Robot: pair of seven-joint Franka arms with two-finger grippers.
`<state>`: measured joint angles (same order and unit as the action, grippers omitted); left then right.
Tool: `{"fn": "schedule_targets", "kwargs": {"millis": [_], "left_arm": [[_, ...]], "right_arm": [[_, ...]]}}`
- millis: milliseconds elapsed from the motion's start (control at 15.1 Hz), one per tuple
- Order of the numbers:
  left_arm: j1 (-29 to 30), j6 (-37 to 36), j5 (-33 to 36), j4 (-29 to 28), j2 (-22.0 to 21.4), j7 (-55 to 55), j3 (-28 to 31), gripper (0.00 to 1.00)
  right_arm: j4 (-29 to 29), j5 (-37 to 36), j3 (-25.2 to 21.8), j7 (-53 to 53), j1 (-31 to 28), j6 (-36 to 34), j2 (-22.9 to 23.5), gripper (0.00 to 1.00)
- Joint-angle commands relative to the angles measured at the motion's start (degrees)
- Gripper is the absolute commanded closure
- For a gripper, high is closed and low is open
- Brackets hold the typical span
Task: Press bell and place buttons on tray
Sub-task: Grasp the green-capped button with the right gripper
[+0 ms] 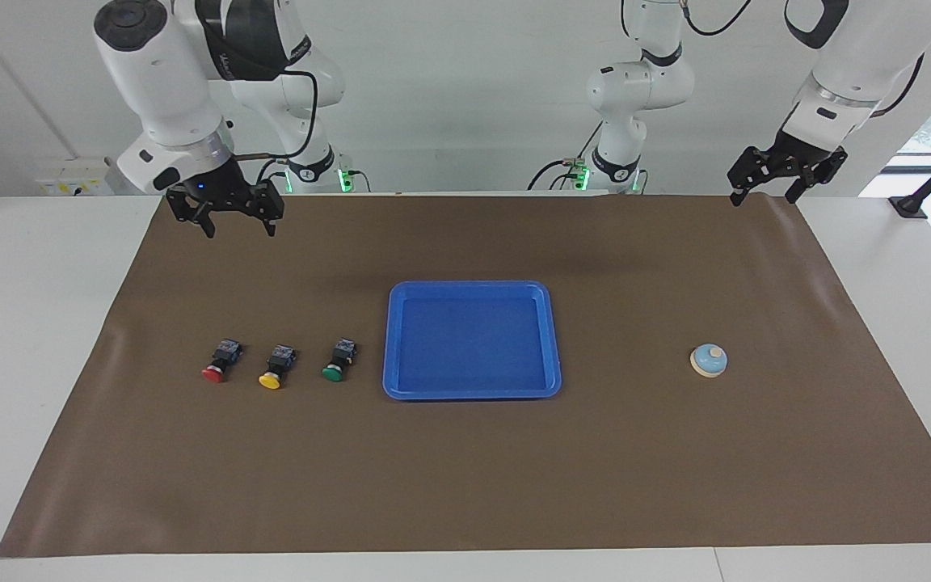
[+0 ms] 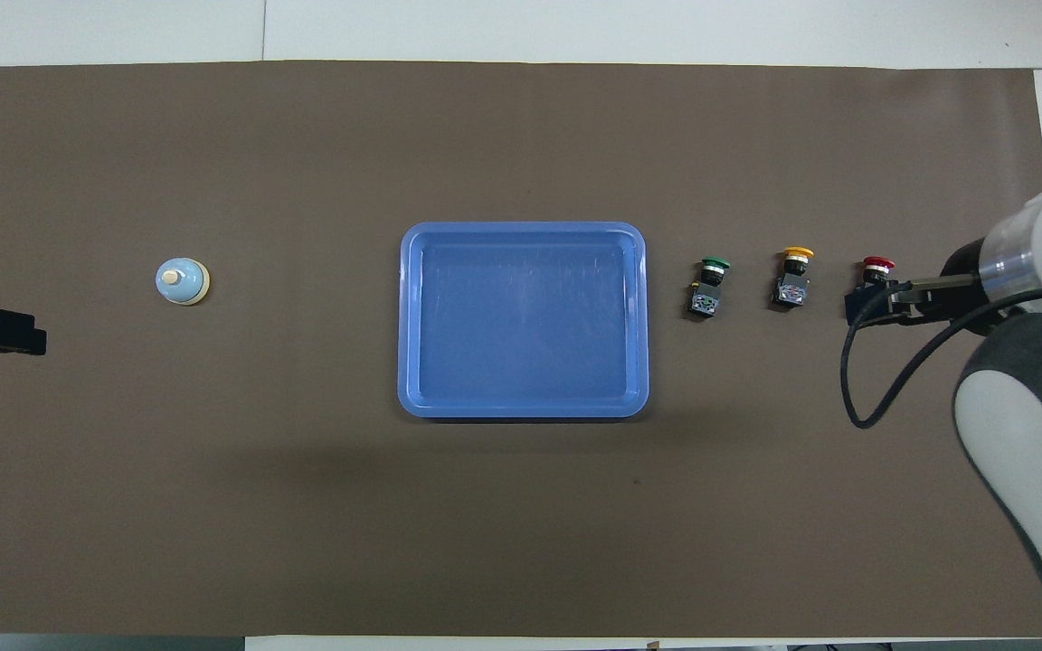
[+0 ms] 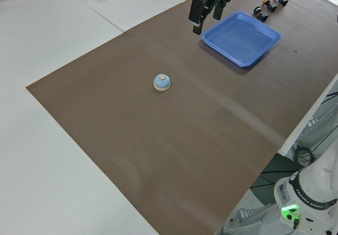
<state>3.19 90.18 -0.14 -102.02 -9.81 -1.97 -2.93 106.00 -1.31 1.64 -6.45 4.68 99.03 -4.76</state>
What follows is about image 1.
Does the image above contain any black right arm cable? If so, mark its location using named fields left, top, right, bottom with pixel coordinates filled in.
left=235, top=69, right=319, bottom=161

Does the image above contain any green push button switch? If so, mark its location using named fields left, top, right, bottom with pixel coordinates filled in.
left=322, top=338, right=357, bottom=383

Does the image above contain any red push button switch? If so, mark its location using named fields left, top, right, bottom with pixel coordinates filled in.
left=201, top=339, right=243, bottom=384

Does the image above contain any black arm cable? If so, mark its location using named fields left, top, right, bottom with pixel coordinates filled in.
left=235, top=69, right=319, bottom=161
left=678, top=0, right=927, bottom=116

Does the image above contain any yellow push button switch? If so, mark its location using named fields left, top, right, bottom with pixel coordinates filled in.
left=259, top=344, right=298, bottom=390

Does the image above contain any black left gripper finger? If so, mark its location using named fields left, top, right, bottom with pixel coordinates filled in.
left=786, top=148, right=848, bottom=205
left=728, top=147, right=769, bottom=207

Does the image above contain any black base power cable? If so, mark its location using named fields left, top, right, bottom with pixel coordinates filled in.
left=527, top=121, right=604, bottom=192
left=254, top=156, right=293, bottom=195

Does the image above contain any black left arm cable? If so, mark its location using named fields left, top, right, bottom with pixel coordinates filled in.
left=678, top=0, right=927, bottom=116

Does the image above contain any blue plastic tray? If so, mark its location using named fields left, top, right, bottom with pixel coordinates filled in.
left=382, top=280, right=562, bottom=402

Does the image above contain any brown table mat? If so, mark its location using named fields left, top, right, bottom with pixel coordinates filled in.
left=0, top=194, right=931, bottom=559

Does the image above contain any white wall socket box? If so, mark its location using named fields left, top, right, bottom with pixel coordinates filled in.
left=36, top=158, right=115, bottom=196

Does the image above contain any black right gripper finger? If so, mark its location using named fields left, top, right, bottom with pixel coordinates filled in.
left=251, top=182, right=284, bottom=237
left=165, top=188, right=216, bottom=238

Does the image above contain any light blue call bell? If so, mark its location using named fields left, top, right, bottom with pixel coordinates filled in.
left=690, top=344, right=729, bottom=380

